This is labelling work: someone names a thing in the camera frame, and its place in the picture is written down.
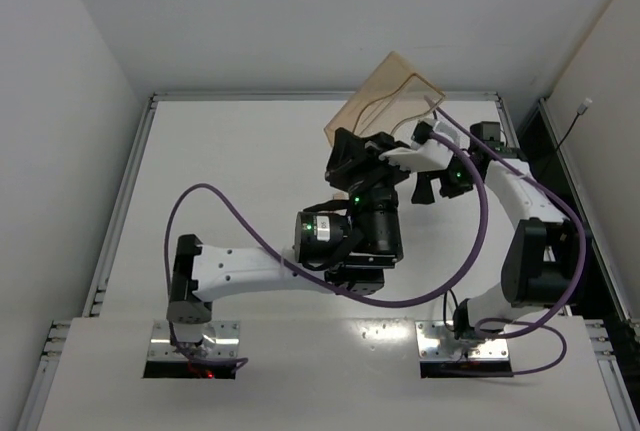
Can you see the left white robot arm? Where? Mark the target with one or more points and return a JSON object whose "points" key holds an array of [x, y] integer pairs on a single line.
{"points": [[341, 245]]}

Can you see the metal base plate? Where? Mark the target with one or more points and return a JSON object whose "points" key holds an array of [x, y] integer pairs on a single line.
{"points": [[216, 340], [437, 344]]}

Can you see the amber transparent plastic container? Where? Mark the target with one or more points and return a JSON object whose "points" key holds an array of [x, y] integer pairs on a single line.
{"points": [[394, 93]]}

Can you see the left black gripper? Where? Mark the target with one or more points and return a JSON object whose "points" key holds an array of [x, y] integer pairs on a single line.
{"points": [[361, 166]]}

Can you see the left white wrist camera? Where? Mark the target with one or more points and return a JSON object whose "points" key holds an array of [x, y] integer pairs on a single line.
{"points": [[426, 153]]}

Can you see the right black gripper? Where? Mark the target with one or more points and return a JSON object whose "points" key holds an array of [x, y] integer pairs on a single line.
{"points": [[431, 183]]}

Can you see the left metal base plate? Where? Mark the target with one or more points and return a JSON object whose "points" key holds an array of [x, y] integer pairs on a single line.
{"points": [[216, 340]]}

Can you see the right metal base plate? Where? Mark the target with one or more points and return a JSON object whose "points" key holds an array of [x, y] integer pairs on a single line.
{"points": [[437, 344]]}

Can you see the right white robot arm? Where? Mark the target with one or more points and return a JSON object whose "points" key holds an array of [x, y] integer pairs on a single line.
{"points": [[543, 268]]}

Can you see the black wall cable white plug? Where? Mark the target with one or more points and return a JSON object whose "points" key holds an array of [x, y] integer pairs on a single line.
{"points": [[580, 111]]}

